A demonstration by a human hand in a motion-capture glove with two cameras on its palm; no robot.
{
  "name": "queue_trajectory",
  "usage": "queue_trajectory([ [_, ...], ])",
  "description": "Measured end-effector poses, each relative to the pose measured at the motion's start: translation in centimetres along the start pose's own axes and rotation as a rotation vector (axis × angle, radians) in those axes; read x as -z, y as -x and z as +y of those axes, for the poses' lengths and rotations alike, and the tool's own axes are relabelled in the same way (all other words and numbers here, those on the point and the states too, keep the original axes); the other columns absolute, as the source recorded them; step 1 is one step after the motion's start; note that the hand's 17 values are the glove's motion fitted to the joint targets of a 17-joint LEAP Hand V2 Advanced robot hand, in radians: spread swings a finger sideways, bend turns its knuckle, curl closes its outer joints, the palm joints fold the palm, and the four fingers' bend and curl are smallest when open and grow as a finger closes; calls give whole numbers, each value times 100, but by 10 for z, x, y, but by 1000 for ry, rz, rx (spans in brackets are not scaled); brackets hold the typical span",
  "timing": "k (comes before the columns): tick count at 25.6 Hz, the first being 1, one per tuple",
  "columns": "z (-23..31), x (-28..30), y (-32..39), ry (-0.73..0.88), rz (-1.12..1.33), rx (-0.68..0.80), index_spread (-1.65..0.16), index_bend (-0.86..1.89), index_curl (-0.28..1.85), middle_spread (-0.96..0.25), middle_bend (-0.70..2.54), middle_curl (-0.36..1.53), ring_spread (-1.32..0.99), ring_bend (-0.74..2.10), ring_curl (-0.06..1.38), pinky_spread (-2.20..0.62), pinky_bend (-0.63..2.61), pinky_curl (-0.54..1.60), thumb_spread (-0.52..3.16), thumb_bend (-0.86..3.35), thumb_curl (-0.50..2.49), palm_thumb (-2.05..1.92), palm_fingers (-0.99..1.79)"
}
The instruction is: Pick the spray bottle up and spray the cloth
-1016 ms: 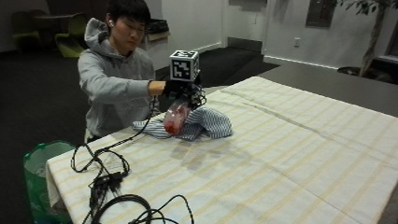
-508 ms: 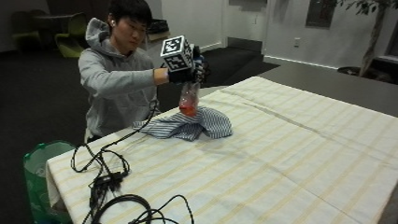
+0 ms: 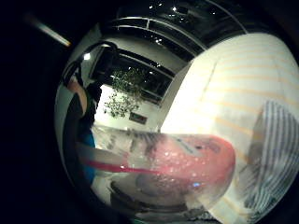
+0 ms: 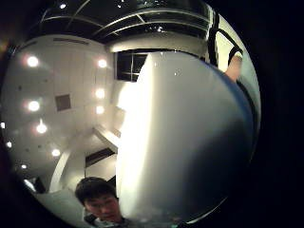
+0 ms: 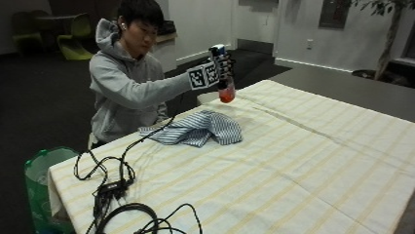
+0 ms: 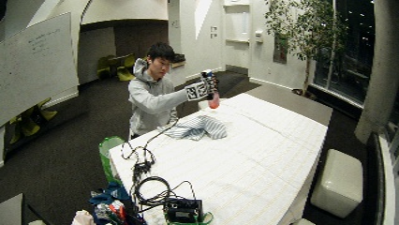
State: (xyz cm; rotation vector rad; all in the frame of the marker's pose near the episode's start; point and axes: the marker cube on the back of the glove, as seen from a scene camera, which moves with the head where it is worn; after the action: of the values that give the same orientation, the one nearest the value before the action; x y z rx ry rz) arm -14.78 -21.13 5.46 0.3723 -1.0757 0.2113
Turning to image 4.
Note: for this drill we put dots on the white bowl with blue rim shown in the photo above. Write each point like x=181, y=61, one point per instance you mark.
x=183, y=133

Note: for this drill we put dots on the dark framed window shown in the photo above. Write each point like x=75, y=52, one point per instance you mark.
x=128, y=66

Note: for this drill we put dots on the dark square ceiling panel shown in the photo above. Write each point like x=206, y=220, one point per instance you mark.
x=63, y=102

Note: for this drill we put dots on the person's eyeglasses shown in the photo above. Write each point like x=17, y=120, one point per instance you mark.
x=100, y=205

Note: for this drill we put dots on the the person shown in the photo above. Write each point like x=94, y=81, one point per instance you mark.
x=103, y=210

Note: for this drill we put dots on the white curved beam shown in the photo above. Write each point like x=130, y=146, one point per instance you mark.
x=63, y=164

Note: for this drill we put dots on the group of round ceiling lights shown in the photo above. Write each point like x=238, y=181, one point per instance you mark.
x=33, y=106

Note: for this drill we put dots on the glass roof with metal frame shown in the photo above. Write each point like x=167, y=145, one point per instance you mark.
x=133, y=19

